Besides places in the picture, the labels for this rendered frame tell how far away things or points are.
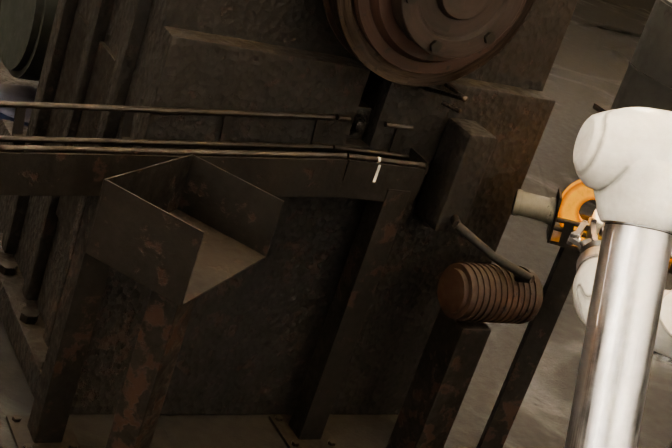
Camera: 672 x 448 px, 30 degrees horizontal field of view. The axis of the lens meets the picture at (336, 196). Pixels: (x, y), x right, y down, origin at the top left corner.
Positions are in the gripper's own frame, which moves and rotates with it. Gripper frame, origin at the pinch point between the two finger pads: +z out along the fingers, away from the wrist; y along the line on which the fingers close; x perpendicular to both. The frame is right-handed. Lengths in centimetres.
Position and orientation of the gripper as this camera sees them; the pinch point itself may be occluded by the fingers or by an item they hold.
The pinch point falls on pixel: (596, 222)
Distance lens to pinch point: 273.0
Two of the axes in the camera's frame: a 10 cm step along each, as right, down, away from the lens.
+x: 2.9, -8.6, -4.3
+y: 9.4, 3.3, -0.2
